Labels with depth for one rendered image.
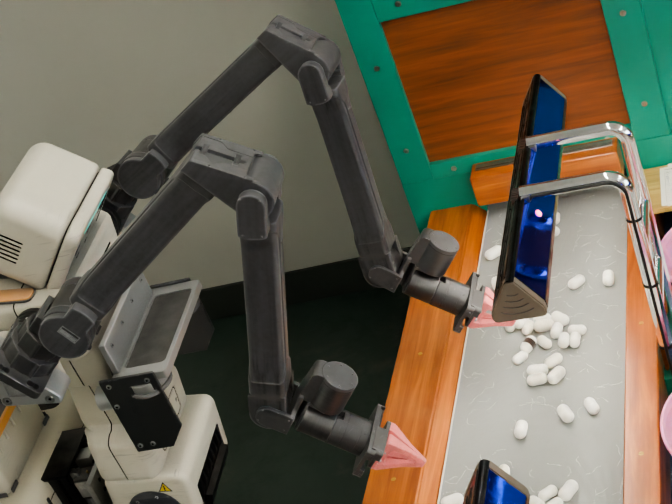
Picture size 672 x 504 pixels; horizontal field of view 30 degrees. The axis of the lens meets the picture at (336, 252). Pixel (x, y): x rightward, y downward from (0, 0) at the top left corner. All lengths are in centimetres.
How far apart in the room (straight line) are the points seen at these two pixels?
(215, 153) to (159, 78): 200
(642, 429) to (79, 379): 93
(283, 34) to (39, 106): 190
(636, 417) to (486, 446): 25
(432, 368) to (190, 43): 161
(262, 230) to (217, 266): 233
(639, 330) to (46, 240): 100
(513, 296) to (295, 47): 53
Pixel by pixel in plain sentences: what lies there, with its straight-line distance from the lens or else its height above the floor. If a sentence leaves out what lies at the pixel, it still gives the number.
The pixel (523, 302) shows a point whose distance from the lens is 182.
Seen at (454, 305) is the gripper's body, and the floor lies 89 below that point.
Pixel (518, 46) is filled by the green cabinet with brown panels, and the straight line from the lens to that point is 249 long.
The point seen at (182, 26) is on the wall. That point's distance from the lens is 357.
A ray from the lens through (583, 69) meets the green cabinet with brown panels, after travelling 251.
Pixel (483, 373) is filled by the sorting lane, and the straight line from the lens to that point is 225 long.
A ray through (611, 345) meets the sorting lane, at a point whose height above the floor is 74.
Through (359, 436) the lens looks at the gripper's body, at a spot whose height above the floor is 94.
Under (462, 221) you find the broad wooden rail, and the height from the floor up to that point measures 76.
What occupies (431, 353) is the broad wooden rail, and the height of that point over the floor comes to 77.
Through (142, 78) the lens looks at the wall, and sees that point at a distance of 368.
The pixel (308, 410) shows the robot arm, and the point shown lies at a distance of 189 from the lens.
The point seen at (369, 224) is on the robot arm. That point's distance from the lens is 212.
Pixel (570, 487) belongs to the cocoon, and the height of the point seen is 76.
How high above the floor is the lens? 214
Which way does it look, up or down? 31 degrees down
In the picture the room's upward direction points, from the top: 22 degrees counter-clockwise
